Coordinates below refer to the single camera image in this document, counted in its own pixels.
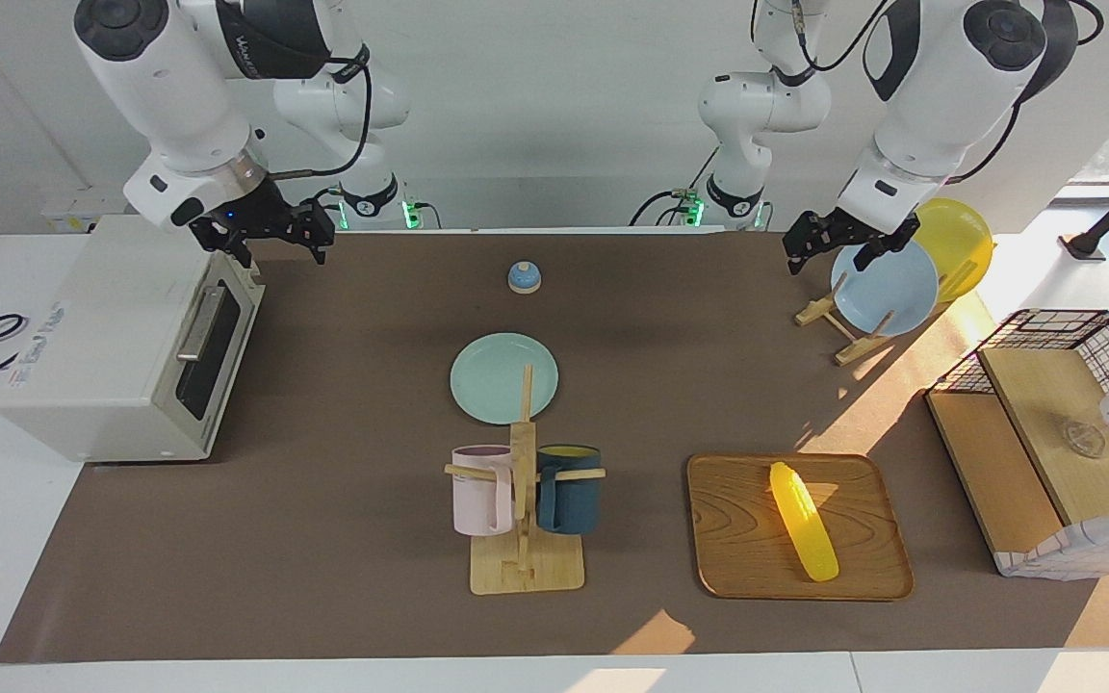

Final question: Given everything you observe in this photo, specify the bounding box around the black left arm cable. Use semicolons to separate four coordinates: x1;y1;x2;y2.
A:
945;0;1106;186

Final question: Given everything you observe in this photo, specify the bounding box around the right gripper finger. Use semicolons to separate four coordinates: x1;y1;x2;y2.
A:
190;219;253;270
296;199;338;267

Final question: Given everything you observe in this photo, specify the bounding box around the wooden mug rack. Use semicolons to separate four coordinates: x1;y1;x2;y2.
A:
445;363;606;596

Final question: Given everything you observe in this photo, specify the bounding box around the oven door with glass window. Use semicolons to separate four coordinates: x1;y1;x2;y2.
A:
155;249;268;459

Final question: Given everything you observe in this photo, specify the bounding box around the pink mug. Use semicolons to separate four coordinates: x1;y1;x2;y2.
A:
451;444;517;537

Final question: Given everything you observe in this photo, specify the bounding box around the light blue plate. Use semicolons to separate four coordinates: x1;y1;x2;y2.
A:
830;241;941;338

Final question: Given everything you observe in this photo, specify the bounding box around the yellow plate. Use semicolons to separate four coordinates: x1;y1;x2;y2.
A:
915;197;994;304

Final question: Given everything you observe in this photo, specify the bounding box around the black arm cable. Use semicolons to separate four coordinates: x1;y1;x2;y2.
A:
269;56;371;180
945;0;1106;186

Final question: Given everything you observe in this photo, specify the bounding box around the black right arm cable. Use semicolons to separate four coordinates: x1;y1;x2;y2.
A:
269;56;371;180

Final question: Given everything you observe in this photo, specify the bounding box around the black wire basket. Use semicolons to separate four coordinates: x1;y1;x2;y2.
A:
928;308;1109;482

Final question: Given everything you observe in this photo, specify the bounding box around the light green plate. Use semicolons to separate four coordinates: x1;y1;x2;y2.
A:
450;333;559;425

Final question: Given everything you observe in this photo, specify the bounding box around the wooden stepped stand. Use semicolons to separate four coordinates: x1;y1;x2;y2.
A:
925;346;1109;578

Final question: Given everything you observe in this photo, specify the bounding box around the black base cable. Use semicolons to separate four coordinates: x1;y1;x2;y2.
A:
629;190;685;228
309;186;441;232

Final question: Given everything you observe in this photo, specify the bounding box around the black left base cable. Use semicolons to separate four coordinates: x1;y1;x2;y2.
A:
629;190;685;228

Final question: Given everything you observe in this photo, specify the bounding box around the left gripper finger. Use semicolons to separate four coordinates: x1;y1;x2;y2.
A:
854;216;920;273
782;213;826;277

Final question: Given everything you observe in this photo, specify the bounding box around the white wall power outlet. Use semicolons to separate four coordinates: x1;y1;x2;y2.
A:
39;187;132;233

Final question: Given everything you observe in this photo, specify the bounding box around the dark blue mug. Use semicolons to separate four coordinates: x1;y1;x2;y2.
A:
535;444;603;536

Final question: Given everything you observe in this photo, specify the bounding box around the yellow corn cob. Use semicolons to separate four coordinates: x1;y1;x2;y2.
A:
769;461;841;583

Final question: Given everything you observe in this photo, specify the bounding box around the wooden tray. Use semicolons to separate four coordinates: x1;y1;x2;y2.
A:
686;453;915;602

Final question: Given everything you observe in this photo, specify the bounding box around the small clear glass bowl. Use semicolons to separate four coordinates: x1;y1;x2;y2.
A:
1060;419;1107;459

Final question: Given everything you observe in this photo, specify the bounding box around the brown table mat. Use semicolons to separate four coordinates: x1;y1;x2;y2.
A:
0;231;1109;665

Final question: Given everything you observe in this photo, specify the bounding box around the white toaster oven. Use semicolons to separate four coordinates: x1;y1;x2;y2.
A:
0;214;267;464

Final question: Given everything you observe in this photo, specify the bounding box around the white checked cloth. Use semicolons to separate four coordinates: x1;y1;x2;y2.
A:
993;507;1109;581

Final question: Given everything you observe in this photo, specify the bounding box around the wooden plate rack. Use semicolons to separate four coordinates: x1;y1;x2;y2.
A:
795;272;897;367

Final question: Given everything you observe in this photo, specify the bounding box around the black right base cable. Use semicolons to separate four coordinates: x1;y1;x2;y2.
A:
309;186;441;232

